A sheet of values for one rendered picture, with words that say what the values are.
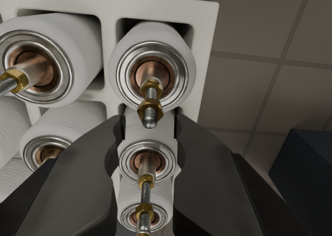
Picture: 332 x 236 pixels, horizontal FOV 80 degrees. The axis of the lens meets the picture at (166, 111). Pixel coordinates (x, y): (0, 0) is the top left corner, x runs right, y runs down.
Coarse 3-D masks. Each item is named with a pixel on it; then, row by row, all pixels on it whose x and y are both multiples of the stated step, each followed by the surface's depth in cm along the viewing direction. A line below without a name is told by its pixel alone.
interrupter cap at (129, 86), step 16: (128, 48) 19; (144, 48) 19; (160, 48) 19; (128, 64) 20; (144, 64) 20; (160, 64) 20; (176, 64) 20; (128, 80) 21; (176, 80) 21; (128, 96) 22; (176, 96) 22
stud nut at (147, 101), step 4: (144, 100) 14; (148, 100) 14; (152, 100) 14; (156, 100) 14; (140, 104) 14; (144, 104) 14; (148, 104) 14; (152, 104) 14; (156, 104) 14; (160, 104) 14; (140, 108) 14; (144, 108) 14; (156, 108) 14; (160, 108) 14; (140, 112) 14; (160, 112) 14; (140, 116) 14; (160, 116) 14
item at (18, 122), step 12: (12, 96) 31; (0, 108) 28; (12, 108) 29; (24, 108) 31; (0, 120) 27; (12, 120) 28; (24, 120) 30; (0, 132) 26; (12, 132) 28; (24, 132) 30; (0, 144) 26; (12, 144) 28; (0, 156) 26; (12, 156) 29; (0, 168) 27
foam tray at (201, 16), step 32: (0, 0) 23; (32, 0) 23; (64, 0) 23; (96, 0) 24; (128, 0) 24; (160, 0) 24; (192, 0) 24; (192, 32) 27; (96, 96) 29; (192, 96) 30
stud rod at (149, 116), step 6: (150, 90) 17; (156, 90) 17; (150, 96) 16; (156, 96) 16; (150, 108) 14; (144, 114) 14; (150, 114) 13; (156, 114) 14; (144, 120) 13; (150, 120) 13; (156, 120) 13; (144, 126) 13; (150, 126) 13
